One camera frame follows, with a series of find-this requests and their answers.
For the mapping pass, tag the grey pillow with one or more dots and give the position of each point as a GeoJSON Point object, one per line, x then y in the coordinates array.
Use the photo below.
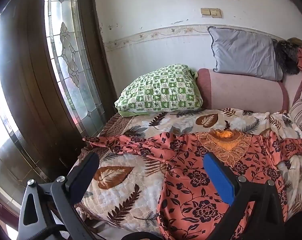
{"type": "Point", "coordinates": [241, 50]}

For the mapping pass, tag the beige wall switch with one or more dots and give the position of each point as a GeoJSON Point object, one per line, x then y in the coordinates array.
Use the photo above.
{"type": "Point", "coordinates": [216, 13]}
{"type": "Point", "coordinates": [205, 12]}

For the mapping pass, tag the leaded glass door pane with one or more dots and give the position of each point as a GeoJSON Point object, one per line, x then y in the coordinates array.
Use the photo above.
{"type": "Point", "coordinates": [66, 42]}

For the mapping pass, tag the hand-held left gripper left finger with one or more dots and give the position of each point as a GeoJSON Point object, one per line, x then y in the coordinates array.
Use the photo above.
{"type": "Point", "coordinates": [84, 172]}

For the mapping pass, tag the leaf-print blanket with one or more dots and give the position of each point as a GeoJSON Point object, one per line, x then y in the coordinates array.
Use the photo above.
{"type": "Point", "coordinates": [116, 175]}

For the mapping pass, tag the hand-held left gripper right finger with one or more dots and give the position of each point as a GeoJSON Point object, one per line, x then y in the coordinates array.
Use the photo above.
{"type": "Point", "coordinates": [219, 177]}

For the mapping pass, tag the green patterned pillow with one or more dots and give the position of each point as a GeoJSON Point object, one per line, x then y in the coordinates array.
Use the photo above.
{"type": "Point", "coordinates": [161, 90]}

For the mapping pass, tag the pink bolster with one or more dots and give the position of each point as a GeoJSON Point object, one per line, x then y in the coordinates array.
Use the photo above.
{"type": "Point", "coordinates": [241, 92]}

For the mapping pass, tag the dark furry cloth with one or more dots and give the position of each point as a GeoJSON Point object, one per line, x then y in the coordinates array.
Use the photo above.
{"type": "Point", "coordinates": [287, 55]}

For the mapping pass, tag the dark wooden door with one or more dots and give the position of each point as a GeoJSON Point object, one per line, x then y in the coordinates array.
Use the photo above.
{"type": "Point", "coordinates": [23, 80]}

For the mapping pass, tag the orange floral garment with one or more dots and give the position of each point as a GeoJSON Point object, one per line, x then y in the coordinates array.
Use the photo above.
{"type": "Point", "coordinates": [191, 180]}

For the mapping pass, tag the tan cloth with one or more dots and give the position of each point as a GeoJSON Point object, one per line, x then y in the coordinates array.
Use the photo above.
{"type": "Point", "coordinates": [299, 42]}

